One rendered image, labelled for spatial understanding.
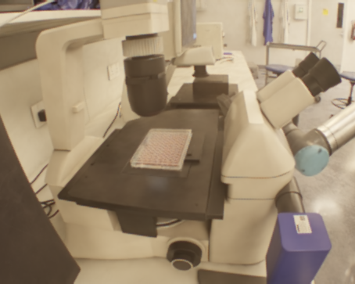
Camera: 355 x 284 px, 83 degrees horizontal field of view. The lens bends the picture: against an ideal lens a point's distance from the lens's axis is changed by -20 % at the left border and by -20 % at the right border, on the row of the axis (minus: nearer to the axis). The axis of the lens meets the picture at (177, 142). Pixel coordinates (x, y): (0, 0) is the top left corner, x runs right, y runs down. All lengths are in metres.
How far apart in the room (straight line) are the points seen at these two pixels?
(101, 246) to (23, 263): 0.29
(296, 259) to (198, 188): 0.17
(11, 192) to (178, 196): 0.22
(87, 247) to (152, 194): 0.24
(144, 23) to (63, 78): 0.18
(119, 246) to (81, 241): 0.09
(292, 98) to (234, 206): 0.18
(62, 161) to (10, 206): 0.29
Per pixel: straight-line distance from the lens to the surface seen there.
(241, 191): 0.36
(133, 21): 0.35
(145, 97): 0.39
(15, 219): 0.24
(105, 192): 0.38
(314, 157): 0.64
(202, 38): 2.67
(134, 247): 0.50
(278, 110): 0.36
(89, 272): 0.54
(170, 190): 0.36
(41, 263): 0.27
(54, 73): 0.46
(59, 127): 0.50
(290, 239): 0.30
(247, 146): 0.33
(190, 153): 0.42
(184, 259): 0.44
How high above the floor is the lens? 1.18
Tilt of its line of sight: 28 degrees down
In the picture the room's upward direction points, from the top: 4 degrees counter-clockwise
